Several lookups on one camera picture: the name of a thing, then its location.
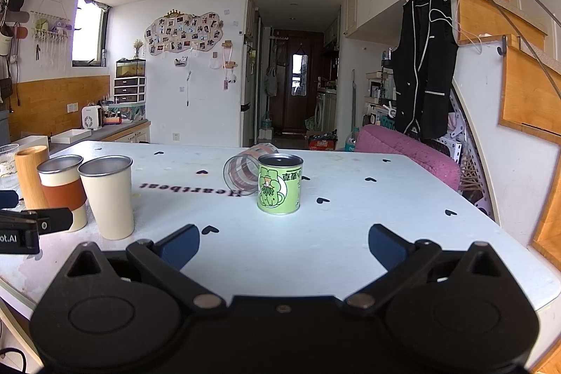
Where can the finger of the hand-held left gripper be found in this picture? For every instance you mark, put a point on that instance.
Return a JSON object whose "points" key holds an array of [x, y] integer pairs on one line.
{"points": [[8, 198], [52, 220]]}

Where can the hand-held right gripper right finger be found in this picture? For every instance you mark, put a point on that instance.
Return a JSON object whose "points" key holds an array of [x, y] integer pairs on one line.
{"points": [[386, 248]]}

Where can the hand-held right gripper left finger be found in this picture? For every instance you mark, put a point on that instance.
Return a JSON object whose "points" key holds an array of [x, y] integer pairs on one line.
{"points": [[179, 246]]}

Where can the pink striped glass cup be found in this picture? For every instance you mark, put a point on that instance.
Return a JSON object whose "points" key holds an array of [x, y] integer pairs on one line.
{"points": [[240, 177]]}

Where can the wooden cylinder cup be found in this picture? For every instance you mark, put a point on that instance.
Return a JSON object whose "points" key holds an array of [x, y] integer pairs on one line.
{"points": [[30, 177]]}

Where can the cream cup with brown sleeve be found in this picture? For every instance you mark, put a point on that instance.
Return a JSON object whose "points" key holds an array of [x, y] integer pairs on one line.
{"points": [[63, 190]]}

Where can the cream metal-lined cup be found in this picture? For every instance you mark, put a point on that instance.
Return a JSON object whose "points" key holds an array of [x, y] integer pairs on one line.
{"points": [[109, 198]]}

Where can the clear ribbed glass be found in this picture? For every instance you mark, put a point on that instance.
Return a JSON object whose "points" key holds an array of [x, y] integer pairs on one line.
{"points": [[8, 166]]}

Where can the white box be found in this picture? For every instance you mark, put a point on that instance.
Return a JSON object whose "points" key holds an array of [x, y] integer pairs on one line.
{"points": [[27, 142]]}

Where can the white heart-print table mat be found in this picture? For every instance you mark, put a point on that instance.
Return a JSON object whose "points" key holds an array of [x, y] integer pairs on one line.
{"points": [[333, 207]]}

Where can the white shallow tray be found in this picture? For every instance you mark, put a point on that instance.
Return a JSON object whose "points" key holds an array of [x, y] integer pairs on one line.
{"points": [[71, 135]]}

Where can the pink cushioned chair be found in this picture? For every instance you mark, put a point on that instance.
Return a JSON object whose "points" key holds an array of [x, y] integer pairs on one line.
{"points": [[407, 150]]}

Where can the white small countertop appliance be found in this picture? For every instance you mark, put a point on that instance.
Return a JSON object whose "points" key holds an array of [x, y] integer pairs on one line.
{"points": [[91, 118]]}

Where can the large water bottle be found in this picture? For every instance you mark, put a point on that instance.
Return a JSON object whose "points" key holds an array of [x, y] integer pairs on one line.
{"points": [[349, 141]]}

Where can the green cartoon print can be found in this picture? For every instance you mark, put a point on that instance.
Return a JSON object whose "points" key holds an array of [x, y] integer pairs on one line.
{"points": [[278, 188]]}

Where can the kitchen counter cabinet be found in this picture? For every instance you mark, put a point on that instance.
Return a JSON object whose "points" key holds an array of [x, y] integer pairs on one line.
{"points": [[127, 132]]}

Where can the red cardboard box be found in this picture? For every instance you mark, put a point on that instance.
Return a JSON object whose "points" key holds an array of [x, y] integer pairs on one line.
{"points": [[321, 141]]}

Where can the washing machine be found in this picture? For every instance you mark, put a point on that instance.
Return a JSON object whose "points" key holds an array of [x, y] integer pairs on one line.
{"points": [[325, 111]]}

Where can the white small drawer unit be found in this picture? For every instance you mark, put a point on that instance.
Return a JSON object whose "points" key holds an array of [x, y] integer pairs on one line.
{"points": [[129, 90]]}

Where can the glass fish tank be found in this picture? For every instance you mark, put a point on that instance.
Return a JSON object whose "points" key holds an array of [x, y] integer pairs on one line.
{"points": [[130, 68]]}

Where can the black jacket with white trim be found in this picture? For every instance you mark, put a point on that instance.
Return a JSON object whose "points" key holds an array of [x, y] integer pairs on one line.
{"points": [[423, 67]]}

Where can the window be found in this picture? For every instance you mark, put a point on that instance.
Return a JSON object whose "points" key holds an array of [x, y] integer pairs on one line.
{"points": [[89, 33]]}

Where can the grey hanging tote bag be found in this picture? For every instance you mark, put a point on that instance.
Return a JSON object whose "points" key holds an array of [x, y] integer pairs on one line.
{"points": [[271, 82]]}

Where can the dark wooden door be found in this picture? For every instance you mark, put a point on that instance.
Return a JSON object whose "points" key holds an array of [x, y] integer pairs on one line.
{"points": [[294, 81]]}

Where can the hanging door mirror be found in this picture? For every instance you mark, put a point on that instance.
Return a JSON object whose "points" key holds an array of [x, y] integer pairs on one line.
{"points": [[299, 74]]}

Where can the cloud-shaped photo board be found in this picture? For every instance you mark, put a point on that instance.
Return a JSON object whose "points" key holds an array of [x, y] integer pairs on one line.
{"points": [[182, 33]]}

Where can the wooden staircase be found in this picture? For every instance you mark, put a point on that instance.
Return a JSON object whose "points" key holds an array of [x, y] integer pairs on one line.
{"points": [[521, 63]]}

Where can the macrame wall hanger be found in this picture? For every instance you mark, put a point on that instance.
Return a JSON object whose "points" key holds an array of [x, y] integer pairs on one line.
{"points": [[50, 30]]}

